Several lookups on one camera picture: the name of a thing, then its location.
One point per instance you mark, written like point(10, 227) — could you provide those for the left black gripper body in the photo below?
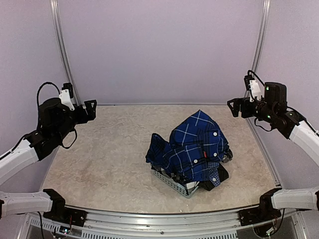
point(81, 118)

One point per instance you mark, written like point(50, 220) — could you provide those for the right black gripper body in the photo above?
point(246, 112)

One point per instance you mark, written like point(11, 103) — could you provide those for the blue plaid long sleeve shirt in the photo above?
point(192, 144)

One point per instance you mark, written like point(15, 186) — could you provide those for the light blue plastic basket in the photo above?
point(187, 190)

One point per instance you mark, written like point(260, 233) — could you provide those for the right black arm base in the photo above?
point(261, 213)

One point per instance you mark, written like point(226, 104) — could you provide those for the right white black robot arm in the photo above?
point(273, 108)

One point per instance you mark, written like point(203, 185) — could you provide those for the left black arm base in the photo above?
point(63, 214)

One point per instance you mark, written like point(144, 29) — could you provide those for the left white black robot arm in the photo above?
point(55, 121)

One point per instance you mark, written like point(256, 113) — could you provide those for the small blue check shirt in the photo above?
point(213, 173)

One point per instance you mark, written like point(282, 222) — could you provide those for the black white checkered shirt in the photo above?
point(226, 158)

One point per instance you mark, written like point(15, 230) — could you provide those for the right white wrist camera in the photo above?
point(252, 86)

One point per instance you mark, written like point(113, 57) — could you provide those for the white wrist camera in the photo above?
point(252, 86)
point(66, 95)

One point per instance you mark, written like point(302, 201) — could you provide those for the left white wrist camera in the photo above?
point(66, 95)

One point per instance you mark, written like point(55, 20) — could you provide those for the left aluminium frame post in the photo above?
point(62, 48)

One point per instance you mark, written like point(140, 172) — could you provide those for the aluminium frame post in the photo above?
point(261, 35)
point(62, 48)

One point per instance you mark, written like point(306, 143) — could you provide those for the right aluminium frame post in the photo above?
point(261, 35)

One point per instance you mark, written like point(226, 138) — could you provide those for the front aluminium rail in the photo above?
point(116, 225)

